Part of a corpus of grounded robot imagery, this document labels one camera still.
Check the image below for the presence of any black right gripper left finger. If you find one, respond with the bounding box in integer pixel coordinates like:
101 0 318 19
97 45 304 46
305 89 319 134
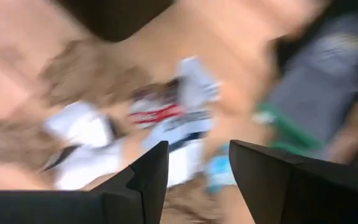
0 140 170 224

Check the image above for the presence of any white wrapper with red print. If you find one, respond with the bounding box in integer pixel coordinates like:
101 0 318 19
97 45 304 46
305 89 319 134
128 55 223 187

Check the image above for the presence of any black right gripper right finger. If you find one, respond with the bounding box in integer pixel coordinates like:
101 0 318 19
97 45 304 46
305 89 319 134
228 139 358 224

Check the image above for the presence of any long brown crumpled paper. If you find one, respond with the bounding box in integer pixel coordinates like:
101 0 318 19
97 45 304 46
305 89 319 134
0 119 58 167

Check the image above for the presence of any blue crumpled paper ball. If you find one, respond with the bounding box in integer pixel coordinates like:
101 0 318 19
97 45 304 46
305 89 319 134
204 143 237 194

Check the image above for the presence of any black trash bin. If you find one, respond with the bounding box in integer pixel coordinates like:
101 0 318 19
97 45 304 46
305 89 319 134
53 0 175 44

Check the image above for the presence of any grey pouch with green edge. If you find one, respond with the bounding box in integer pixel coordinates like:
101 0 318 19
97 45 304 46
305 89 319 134
252 14 358 164

